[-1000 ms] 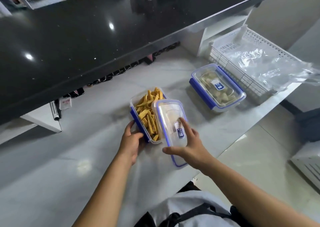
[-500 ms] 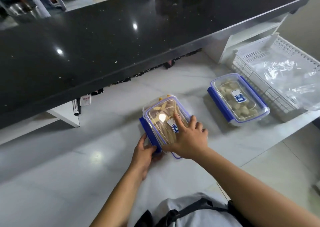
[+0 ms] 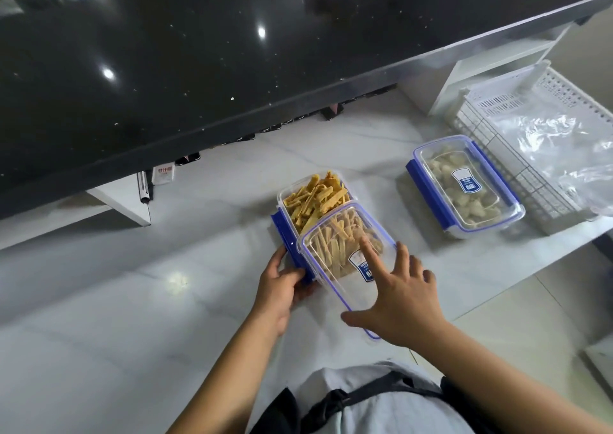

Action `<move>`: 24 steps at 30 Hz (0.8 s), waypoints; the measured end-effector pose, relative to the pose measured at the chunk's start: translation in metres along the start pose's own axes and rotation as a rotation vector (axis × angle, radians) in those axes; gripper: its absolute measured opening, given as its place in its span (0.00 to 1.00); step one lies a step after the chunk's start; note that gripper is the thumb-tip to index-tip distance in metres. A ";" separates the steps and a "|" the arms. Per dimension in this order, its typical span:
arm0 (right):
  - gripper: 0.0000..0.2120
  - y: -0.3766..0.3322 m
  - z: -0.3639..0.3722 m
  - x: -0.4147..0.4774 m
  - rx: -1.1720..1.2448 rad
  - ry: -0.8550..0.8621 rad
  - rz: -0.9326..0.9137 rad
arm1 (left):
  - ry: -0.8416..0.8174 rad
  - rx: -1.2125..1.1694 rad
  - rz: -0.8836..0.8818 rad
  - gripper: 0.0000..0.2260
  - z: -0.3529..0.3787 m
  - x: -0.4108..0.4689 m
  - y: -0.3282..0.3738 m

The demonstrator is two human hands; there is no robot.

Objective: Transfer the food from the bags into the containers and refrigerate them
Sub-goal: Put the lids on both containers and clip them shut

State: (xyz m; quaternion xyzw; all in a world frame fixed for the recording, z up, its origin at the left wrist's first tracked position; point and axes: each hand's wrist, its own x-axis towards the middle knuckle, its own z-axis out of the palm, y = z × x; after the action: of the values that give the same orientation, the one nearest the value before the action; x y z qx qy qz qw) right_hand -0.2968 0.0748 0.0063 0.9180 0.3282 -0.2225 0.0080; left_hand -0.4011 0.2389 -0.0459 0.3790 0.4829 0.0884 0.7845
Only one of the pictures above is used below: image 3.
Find person's right hand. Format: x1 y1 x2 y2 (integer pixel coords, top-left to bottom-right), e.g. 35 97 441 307
341 236 450 350

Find person's left hand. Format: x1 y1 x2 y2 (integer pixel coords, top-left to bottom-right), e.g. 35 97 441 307
249 245 318 337

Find clear lid blue seal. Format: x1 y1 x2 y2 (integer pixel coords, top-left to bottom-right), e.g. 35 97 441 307
297 201 398 341

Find clear food container blue clips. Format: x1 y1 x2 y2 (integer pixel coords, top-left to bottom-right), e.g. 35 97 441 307
270 169 356 284
406 134 526 239

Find person's right forearm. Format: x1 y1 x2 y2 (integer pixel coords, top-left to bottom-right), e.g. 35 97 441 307
408 320 613 434

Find person's left forearm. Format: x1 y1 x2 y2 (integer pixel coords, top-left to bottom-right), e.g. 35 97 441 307
168 307 288 434

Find black apron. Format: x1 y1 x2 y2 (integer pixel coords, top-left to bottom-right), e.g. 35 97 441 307
250 370 506 434

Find white food pieces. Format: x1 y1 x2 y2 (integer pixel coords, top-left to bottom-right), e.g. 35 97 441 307
427 147 504 229

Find grey shirt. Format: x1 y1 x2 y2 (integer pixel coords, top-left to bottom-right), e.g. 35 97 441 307
249 361 480 434

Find white plastic basket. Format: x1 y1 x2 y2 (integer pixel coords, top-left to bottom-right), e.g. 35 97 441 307
445 59 613 236

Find row of small dark items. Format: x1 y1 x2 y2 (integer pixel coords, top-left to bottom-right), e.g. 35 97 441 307
174 82 398 167

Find small white box red label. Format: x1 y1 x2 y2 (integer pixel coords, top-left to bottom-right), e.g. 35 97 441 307
152 163 176 186

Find white shelf support panel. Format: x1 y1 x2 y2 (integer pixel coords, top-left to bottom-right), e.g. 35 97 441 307
427 21 576 117
86 172 153 228

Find clear plastic bag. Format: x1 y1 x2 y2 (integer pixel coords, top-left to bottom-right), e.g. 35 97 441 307
483 76 613 217

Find black stone counter shelf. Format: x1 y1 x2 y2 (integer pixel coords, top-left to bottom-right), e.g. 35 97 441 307
0 0 613 222

